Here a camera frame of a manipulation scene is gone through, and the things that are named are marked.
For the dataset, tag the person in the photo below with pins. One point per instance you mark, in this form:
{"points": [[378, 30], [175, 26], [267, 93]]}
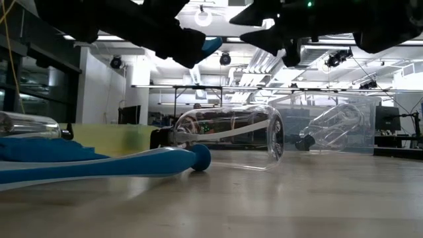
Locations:
{"points": [[197, 106]]}

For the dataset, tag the blue wavy kitchen sponge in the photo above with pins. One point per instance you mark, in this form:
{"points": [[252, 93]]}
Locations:
{"points": [[213, 46]]}

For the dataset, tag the clear plastic storage bin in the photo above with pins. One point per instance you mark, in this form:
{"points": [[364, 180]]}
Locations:
{"points": [[370, 132]]}

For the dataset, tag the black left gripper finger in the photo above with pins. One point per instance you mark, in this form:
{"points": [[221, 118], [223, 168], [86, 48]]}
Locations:
{"points": [[185, 49]]}

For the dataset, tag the black monitor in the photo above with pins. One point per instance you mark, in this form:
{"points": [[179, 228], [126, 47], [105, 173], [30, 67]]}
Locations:
{"points": [[387, 118], [129, 115]]}

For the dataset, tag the black background table frame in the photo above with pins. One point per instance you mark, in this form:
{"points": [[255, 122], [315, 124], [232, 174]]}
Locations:
{"points": [[198, 87]]}

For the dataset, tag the blue cloth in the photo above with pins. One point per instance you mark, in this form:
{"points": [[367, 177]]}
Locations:
{"points": [[39, 150]]}

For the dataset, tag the clear pump bottle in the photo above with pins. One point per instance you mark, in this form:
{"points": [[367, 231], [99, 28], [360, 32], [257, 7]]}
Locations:
{"points": [[29, 125], [231, 139], [330, 132]]}

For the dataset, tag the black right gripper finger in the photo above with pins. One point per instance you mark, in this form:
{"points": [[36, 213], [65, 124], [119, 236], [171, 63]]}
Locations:
{"points": [[264, 11], [274, 39]]}

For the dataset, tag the yellow plastic tray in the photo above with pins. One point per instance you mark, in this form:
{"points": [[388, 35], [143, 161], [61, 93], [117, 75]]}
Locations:
{"points": [[99, 139]]}

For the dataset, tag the dark glass partition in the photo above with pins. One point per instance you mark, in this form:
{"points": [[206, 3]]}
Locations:
{"points": [[49, 99]]}

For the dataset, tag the black aluminium table frame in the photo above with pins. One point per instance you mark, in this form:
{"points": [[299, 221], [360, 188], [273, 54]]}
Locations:
{"points": [[396, 153]]}

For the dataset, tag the black ceiling-mounted camera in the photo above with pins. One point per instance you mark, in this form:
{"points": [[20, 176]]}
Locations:
{"points": [[116, 62], [225, 59], [337, 59]]}

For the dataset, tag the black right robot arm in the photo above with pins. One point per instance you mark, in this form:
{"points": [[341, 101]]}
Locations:
{"points": [[390, 26]]}

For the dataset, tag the blue dish brush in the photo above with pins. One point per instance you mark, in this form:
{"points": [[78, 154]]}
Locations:
{"points": [[132, 165]]}

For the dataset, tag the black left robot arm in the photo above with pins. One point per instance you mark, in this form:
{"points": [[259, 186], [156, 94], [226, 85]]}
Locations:
{"points": [[82, 16]]}

